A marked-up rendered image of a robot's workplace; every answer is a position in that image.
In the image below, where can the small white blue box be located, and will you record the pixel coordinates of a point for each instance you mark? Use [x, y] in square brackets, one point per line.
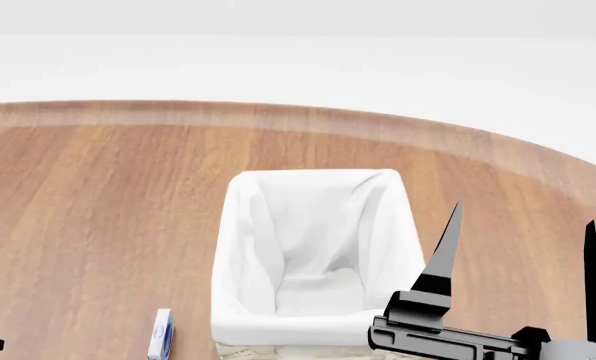
[160, 335]

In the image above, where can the white cloth-lined basket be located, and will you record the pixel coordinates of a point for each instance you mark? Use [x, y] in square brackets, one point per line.
[318, 240]

